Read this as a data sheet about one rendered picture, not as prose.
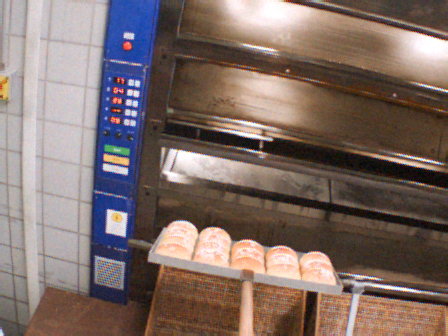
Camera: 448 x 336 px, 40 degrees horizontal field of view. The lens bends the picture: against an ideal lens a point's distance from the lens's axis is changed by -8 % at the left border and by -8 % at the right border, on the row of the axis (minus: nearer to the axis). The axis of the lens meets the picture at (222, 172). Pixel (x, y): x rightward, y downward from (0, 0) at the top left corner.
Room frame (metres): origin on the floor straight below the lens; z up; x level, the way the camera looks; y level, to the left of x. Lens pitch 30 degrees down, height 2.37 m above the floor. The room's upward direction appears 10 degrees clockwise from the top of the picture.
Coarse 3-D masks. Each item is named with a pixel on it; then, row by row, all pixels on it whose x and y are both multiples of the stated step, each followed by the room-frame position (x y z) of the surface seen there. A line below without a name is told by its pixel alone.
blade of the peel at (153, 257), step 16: (160, 240) 1.60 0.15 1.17; (160, 256) 1.41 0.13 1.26; (192, 256) 1.51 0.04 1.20; (208, 272) 1.40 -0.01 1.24; (224, 272) 1.40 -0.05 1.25; (240, 272) 1.40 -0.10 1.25; (256, 272) 1.40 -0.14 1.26; (304, 288) 1.39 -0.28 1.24; (320, 288) 1.40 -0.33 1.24; (336, 288) 1.40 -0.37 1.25
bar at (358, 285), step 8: (128, 240) 1.56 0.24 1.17; (136, 240) 1.56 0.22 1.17; (144, 240) 1.57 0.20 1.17; (144, 248) 1.55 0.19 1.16; (344, 280) 1.54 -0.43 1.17; (352, 280) 1.54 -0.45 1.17; (360, 280) 1.55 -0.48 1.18; (352, 288) 1.54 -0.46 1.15; (360, 288) 1.53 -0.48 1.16; (368, 288) 1.53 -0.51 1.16; (376, 288) 1.53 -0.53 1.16; (384, 288) 1.53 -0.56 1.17; (392, 288) 1.53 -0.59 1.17; (400, 288) 1.54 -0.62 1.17; (408, 288) 1.54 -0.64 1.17; (416, 288) 1.55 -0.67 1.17; (352, 296) 1.53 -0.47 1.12; (416, 296) 1.53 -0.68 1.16; (424, 296) 1.53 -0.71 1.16; (432, 296) 1.53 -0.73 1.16; (440, 296) 1.53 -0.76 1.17; (352, 304) 1.50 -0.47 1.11; (352, 312) 1.48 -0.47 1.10; (352, 320) 1.46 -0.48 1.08; (352, 328) 1.45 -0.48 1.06
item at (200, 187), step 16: (160, 176) 1.94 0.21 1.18; (176, 176) 1.96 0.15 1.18; (192, 192) 1.92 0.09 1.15; (208, 192) 1.92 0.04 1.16; (224, 192) 1.92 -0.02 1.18; (240, 192) 1.93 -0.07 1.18; (256, 192) 1.95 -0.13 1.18; (272, 192) 1.97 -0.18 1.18; (272, 208) 1.92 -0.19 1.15; (288, 208) 1.91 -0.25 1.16; (304, 208) 1.91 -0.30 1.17; (320, 208) 1.92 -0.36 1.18; (336, 208) 1.94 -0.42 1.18; (352, 208) 1.96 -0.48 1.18; (352, 224) 1.91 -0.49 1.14; (368, 224) 1.91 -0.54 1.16; (384, 224) 1.90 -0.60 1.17; (400, 224) 1.90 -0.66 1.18; (416, 224) 1.92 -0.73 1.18; (432, 224) 1.94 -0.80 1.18
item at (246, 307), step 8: (248, 288) 1.26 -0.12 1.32; (248, 296) 1.21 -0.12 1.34; (240, 304) 1.18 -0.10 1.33; (248, 304) 1.16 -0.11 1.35; (240, 312) 1.12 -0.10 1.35; (248, 312) 1.11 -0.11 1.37; (240, 320) 1.07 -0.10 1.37; (248, 320) 1.06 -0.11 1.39; (240, 328) 1.03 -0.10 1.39; (248, 328) 1.02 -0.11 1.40
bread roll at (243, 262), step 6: (240, 258) 1.44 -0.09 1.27; (246, 258) 1.44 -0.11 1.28; (252, 258) 1.44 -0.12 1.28; (234, 264) 1.43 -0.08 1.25; (240, 264) 1.43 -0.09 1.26; (246, 264) 1.43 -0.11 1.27; (252, 264) 1.43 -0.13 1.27; (258, 264) 1.43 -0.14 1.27; (258, 270) 1.42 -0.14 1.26; (264, 270) 1.43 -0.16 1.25
